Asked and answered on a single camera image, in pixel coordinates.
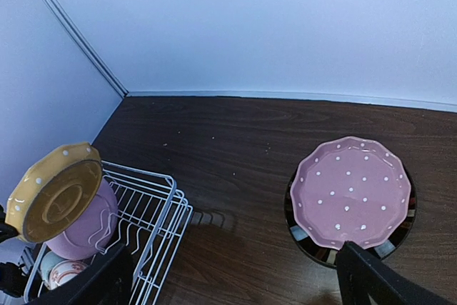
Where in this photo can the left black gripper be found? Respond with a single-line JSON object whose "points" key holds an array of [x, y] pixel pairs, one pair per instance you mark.
{"points": [[13, 279]]}

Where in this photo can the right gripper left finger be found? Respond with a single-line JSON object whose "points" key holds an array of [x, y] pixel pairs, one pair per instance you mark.
{"points": [[107, 281]]}

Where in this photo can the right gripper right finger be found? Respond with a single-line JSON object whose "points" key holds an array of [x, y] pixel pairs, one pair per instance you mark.
{"points": [[364, 279]]}

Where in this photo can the mauve dotted plate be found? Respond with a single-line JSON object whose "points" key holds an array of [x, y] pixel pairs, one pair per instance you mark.
{"points": [[350, 189]]}

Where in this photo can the yellow dotted plate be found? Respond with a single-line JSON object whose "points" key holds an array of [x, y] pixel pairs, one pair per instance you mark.
{"points": [[52, 194]]}

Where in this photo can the green floral cup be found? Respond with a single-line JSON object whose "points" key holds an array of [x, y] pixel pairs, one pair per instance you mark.
{"points": [[48, 262]]}

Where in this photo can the pink patterned white bowl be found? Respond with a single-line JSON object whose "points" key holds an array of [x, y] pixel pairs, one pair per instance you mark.
{"points": [[64, 272]]}

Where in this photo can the light pink plate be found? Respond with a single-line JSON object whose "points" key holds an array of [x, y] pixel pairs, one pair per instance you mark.
{"points": [[92, 231]]}

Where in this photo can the white wire dish rack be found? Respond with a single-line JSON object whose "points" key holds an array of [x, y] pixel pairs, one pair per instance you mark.
{"points": [[152, 218]]}

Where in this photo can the left aluminium frame post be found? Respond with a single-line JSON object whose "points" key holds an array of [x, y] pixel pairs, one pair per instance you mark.
{"points": [[84, 46]]}

